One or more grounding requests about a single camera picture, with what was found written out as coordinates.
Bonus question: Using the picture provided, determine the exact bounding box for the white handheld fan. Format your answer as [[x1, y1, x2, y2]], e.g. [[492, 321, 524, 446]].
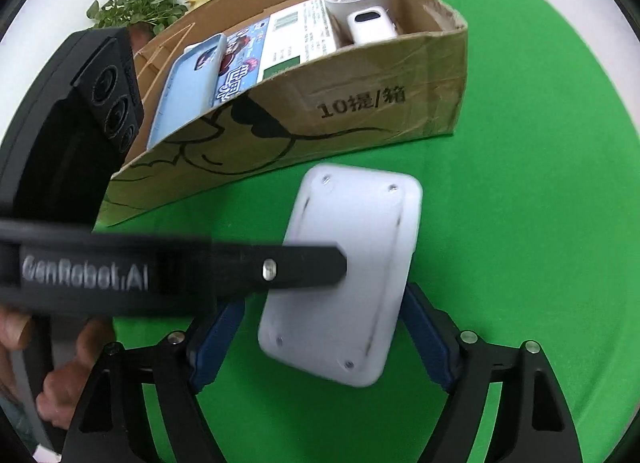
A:
[[320, 0, 400, 46]]

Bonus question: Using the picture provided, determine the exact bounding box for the cardboard box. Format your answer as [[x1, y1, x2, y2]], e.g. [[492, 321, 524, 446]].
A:
[[95, 0, 469, 229]]

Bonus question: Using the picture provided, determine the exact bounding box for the round green mat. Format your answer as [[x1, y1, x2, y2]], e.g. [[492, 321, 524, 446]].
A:
[[95, 0, 640, 463]]

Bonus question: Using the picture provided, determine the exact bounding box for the light blue phone case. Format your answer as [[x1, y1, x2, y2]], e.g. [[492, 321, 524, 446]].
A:
[[146, 33, 228, 151]]

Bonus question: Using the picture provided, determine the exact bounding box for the green potted plant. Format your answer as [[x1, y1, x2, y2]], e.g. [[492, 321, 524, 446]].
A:
[[86, 0, 190, 36]]

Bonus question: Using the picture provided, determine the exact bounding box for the person's left hand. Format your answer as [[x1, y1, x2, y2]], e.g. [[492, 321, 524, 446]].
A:
[[0, 305, 118, 431]]

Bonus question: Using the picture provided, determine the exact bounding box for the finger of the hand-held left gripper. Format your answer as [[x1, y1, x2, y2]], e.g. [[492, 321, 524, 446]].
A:
[[210, 242, 349, 300]]

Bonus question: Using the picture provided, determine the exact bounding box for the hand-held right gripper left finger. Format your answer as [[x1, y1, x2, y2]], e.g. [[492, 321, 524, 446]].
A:
[[62, 299, 246, 463]]

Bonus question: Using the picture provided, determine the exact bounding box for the white rectangular plastic device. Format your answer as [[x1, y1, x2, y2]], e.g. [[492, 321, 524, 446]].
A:
[[257, 162, 423, 389]]

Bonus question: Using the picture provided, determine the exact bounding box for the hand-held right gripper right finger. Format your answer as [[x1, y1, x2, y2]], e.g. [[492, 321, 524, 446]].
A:
[[400, 283, 581, 463]]

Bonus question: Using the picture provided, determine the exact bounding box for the colourful printed toy box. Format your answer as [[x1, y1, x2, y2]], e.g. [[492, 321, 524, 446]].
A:
[[212, 0, 341, 109]]

